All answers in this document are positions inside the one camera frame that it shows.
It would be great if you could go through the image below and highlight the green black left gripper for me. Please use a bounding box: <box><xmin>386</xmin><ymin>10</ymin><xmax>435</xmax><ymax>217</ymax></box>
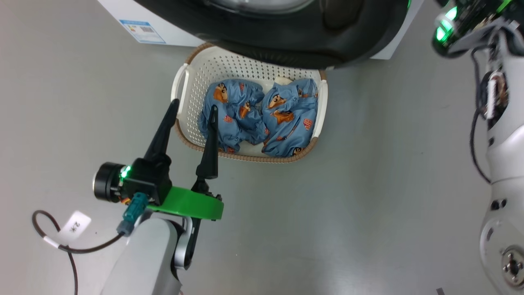
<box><xmin>144</xmin><ymin>98</ymin><xmax>224</xmax><ymax>220</ymax></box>

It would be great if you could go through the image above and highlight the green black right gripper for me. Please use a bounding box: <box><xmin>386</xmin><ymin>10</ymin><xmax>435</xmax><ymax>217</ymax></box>
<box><xmin>432</xmin><ymin>0</ymin><xmax>524</xmax><ymax>58</ymax></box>

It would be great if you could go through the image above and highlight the blue cartoon print garment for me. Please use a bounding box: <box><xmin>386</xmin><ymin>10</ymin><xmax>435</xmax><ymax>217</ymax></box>
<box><xmin>261</xmin><ymin>78</ymin><xmax>319</xmax><ymax>157</ymax></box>
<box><xmin>198</xmin><ymin>79</ymin><xmax>269</xmax><ymax>154</ymax></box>

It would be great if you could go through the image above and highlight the black round glass washer door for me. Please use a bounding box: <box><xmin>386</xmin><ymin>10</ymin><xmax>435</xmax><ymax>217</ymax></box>
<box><xmin>134</xmin><ymin>0</ymin><xmax>411</xmax><ymax>70</ymax></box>

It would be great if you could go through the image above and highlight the cream perforated laundry basket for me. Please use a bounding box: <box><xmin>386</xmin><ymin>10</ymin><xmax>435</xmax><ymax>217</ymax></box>
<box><xmin>171</xmin><ymin>42</ymin><xmax>329</xmax><ymax>163</ymax></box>

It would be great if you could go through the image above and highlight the white washing machine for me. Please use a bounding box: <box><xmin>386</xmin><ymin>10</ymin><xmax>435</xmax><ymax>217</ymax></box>
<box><xmin>97</xmin><ymin>0</ymin><xmax>424</xmax><ymax>60</ymax></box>

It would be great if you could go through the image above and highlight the blue energy label sticker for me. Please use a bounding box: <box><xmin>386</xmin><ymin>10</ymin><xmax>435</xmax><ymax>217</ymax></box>
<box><xmin>120</xmin><ymin>19</ymin><xmax>166</xmax><ymax>44</ymax></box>

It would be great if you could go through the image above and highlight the teal left cable connector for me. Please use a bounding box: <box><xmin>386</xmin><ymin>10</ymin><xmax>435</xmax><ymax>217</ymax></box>
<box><xmin>117</xmin><ymin>193</ymin><xmax>148</xmax><ymax>237</ymax></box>

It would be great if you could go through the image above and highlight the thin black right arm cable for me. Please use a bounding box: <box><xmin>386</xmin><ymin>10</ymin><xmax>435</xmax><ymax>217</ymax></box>
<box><xmin>469</xmin><ymin>44</ymin><xmax>494</xmax><ymax>185</ymax></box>

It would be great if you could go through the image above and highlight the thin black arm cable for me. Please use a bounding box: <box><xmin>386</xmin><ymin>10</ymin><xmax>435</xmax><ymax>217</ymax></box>
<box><xmin>32</xmin><ymin>210</ymin><xmax>125</xmax><ymax>295</ymax></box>
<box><xmin>469</xmin><ymin>44</ymin><xmax>494</xmax><ymax>185</ymax></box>

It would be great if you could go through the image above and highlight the white cable tag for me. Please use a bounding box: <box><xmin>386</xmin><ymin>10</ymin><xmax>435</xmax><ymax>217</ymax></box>
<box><xmin>57</xmin><ymin>210</ymin><xmax>91</xmax><ymax>246</ymax></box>

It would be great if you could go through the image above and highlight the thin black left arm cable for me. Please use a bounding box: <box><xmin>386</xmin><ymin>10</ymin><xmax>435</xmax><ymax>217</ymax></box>
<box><xmin>32</xmin><ymin>210</ymin><xmax>125</xmax><ymax>295</ymax></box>

